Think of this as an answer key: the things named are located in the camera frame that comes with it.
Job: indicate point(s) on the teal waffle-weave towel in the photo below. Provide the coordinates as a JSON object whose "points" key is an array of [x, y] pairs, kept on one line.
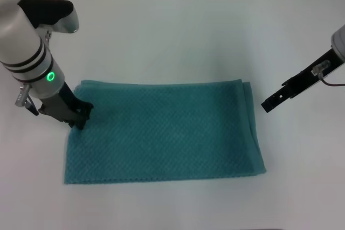
{"points": [[161, 133]]}

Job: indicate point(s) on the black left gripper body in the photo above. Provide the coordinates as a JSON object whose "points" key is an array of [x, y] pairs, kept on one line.
{"points": [[59, 106]]}

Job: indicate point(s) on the left wrist camera housing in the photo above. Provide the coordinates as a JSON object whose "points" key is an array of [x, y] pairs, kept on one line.
{"points": [[51, 14]]}

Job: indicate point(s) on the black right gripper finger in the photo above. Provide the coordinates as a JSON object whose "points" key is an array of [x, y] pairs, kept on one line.
{"points": [[273, 100]]}

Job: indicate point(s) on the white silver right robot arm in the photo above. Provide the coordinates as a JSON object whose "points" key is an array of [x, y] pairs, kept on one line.
{"points": [[339, 42]]}

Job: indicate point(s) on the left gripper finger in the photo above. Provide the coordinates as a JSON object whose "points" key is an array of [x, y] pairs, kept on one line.
{"points": [[85, 115], [72, 123]]}

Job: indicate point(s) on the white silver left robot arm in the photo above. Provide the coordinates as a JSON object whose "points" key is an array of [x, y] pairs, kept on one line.
{"points": [[21, 47]]}

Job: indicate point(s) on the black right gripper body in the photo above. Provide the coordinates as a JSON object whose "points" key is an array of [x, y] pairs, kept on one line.
{"points": [[312, 77]]}

